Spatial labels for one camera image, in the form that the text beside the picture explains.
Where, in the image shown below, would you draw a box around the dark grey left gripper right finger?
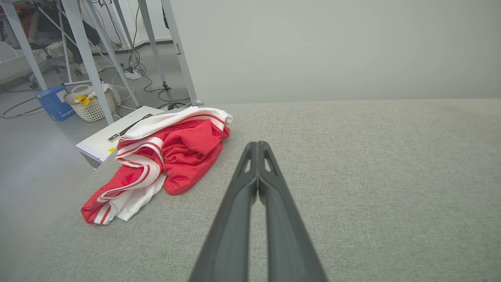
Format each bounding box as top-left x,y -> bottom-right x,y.
258,141 -> 328,282

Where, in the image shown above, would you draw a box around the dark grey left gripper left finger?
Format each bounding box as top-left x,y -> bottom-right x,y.
189,141 -> 259,282

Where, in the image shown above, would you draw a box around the red and white shorts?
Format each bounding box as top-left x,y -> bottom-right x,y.
81,107 -> 233,225

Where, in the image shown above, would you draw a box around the grey fabric sofa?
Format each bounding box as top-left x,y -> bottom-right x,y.
12,98 -> 501,282

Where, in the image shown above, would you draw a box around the white plastic container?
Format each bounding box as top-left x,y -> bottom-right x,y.
103,83 -> 122,106

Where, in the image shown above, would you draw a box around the white perforated laundry basket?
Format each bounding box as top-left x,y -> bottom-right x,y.
64,84 -> 117,123

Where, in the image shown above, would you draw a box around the white metal table leg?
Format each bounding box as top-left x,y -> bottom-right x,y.
0,0 -> 48,91
62,0 -> 115,125
160,0 -> 204,107
88,0 -> 142,108
137,0 -> 171,91

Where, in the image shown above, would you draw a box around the blue cardboard box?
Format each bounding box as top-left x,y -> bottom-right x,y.
36,86 -> 76,122

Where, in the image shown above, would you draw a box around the black office chair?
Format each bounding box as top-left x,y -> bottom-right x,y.
16,4 -> 102,89

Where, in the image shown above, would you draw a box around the dark blue floor cable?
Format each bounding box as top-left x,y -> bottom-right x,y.
142,72 -> 191,109

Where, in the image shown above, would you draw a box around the white equipment box black handle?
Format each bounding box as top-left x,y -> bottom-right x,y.
76,106 -> 165,169

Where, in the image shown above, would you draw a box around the black floor cable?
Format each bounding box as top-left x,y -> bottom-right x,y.
127,0 -> 146,77

